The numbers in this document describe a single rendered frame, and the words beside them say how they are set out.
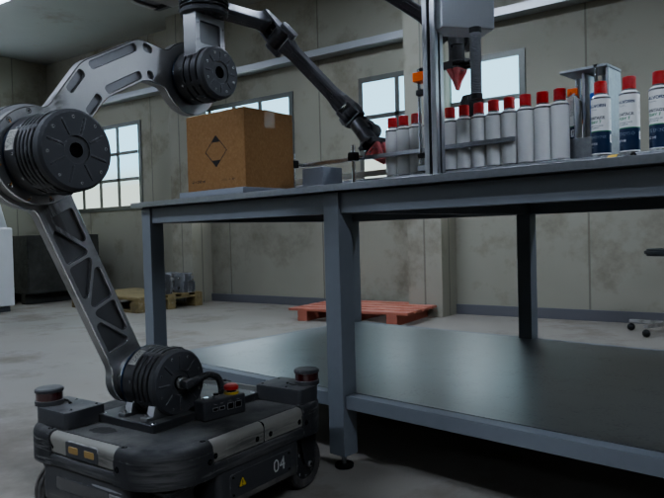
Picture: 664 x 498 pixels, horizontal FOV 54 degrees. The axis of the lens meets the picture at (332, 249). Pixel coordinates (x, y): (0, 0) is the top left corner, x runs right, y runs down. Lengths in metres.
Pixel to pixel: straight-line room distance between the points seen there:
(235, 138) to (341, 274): 0.65
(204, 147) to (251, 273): 4.46
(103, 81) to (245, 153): 0.65
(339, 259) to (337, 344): 0.25
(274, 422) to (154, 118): 6.45
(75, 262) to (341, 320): 0.74
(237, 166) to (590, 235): 3.40
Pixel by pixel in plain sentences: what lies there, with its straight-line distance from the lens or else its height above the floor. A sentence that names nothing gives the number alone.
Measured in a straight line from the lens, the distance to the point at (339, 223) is 1.88.
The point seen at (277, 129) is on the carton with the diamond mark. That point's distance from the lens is 2.34.
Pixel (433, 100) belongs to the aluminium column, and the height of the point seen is 1.08.
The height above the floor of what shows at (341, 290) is 0.53.
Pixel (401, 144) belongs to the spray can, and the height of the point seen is 0.98.
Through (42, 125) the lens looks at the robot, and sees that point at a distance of 1.47.
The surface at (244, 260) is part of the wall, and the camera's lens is 6.82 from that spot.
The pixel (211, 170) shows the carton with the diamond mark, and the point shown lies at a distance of 2.34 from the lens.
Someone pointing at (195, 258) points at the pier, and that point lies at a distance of 6.98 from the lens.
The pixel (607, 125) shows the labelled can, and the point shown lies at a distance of 1.95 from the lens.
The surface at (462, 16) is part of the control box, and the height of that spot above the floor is 1.32.
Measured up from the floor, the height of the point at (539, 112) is 1.02.
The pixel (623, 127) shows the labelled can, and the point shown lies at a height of 0.95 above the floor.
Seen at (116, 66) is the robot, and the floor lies 1.12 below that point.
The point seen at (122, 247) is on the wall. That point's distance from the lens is 8.30.
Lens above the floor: 0.69
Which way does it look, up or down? 1 degrees down
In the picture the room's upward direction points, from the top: 2 degrees counter-clockwise
